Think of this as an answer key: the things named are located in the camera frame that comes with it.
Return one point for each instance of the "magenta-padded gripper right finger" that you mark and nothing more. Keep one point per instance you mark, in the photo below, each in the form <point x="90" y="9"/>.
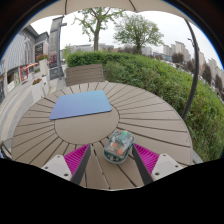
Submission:
<point x="165" y="165"/>

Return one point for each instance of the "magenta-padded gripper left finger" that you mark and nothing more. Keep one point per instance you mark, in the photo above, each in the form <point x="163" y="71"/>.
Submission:
<point x="58" y="165"/>

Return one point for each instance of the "transparent computer mouse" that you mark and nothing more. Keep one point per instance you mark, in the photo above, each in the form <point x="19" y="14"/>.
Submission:
<point x="118" y="146"/>

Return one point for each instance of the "blue square mouse pad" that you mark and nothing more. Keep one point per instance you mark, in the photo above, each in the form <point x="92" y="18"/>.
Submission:
<point x="80" y="104"/>

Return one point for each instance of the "brown slatted wooden chair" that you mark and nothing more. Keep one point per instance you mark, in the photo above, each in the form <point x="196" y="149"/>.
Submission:
<point x="85" y="75"/>

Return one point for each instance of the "tall white planter with flowers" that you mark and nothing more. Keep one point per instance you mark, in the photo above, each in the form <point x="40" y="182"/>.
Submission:
<point x="43" y="66"/>

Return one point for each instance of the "curved black parasol pole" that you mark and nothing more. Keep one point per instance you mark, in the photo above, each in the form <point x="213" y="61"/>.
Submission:
<point x="196" y="66"/>

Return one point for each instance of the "grey street lamp pole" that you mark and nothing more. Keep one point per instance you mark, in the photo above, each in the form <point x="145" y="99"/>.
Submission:
<point x="59" y="50"/>

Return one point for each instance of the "distant apartment buildings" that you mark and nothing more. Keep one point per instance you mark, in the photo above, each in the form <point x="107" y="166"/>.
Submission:
<point x="180" y="50"/>

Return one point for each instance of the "grey shopfront building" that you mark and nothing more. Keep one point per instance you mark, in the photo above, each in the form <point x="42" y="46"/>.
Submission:
<point x="20" y="53"/>

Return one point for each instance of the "tall grey tower building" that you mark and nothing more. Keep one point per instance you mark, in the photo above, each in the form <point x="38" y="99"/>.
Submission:
<point x="53" y="36"/>

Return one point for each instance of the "broad green tree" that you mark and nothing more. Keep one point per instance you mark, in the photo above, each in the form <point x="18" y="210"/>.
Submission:
<point x="138" y="31"/>

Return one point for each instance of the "slender green tree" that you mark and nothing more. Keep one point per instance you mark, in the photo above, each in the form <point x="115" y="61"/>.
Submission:
<point x="96" y="30"/>

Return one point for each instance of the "beige parasol canopy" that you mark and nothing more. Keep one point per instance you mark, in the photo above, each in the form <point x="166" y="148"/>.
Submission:
<point x="100" y="4"/>

